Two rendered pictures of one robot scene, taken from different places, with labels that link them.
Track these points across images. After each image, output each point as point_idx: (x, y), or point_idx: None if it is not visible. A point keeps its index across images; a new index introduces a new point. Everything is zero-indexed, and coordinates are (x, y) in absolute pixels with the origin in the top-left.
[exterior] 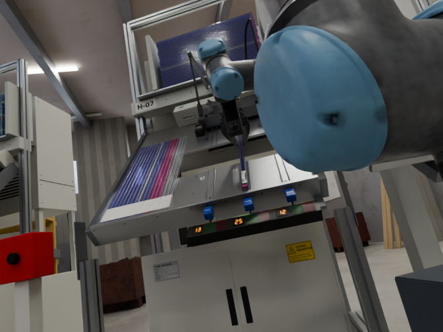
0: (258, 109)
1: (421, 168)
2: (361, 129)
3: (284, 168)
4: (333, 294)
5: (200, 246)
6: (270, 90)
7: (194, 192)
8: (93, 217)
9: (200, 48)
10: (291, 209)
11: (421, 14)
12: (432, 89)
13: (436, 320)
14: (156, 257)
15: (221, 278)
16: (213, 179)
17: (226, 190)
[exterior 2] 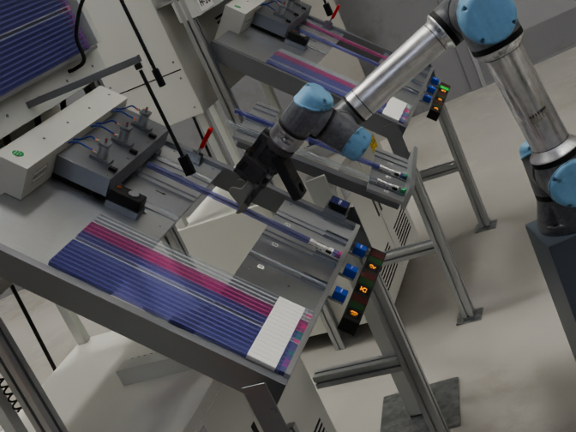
0: (557, 184)
1: (382, 200)
2: None
3: (311, 226)
4: (301, 366)
5: (210, 387)
6: (573, 178)
7: (287, 285)
8: (255, 369)
9: (322, 99)
10: (374, 261)
11: None
12: None
13: (567, 253)
14: None
15: (243, 415)
16: (276, 262)
17: (310, 268)
